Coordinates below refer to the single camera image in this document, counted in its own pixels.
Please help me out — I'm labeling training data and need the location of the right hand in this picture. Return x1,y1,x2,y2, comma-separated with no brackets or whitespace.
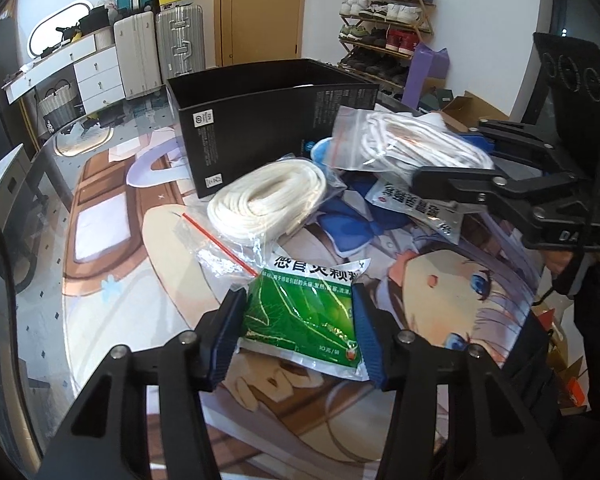
541,250,600,275

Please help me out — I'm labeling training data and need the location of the wooden door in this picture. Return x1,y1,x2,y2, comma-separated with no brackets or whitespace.
213,0,306,66

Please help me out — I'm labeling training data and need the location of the white blue plush toy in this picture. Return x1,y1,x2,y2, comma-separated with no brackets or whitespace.
310,138,332,170

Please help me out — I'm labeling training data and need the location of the silver suitcase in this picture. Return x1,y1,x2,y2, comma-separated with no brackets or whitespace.
156,3,206,81

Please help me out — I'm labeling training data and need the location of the bagged white cord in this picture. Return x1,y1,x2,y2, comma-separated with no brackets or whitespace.
327,105,496,181

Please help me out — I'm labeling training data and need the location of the oval vanity mirror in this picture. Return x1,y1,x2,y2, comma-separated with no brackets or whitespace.
27,0,93,58

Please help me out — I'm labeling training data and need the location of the bagged cream rope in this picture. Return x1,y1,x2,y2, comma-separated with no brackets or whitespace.
176,155,349,281

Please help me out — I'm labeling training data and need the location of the green medicine packet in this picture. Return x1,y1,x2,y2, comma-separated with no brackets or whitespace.
239,254,370,382
365,178,464,244

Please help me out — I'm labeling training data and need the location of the woven laundry basket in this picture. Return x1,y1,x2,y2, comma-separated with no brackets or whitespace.
38,84,80,133

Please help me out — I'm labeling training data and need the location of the white suitcase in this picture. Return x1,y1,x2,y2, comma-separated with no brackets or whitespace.
114,11,162,100

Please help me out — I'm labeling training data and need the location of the white drawer cabinet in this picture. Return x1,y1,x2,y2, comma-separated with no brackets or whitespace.
73,47,125,114

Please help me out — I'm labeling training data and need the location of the black cardboard box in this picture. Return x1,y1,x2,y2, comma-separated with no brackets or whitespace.
166,58,378,198

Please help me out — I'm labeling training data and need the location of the purple paper bag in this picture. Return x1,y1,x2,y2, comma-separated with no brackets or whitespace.
402,42,450,108

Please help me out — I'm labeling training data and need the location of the wooden shoe rack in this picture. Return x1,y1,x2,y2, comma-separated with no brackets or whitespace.
338,0,434,92

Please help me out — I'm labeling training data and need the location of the white vanity desk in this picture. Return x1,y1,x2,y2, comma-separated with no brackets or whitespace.
3,27,114,104

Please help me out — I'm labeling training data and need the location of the anime printed table mat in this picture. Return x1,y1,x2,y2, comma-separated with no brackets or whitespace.
61,127,542,479

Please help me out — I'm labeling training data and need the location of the brown cardboard box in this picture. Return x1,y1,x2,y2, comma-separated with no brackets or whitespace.
439,91,508,133

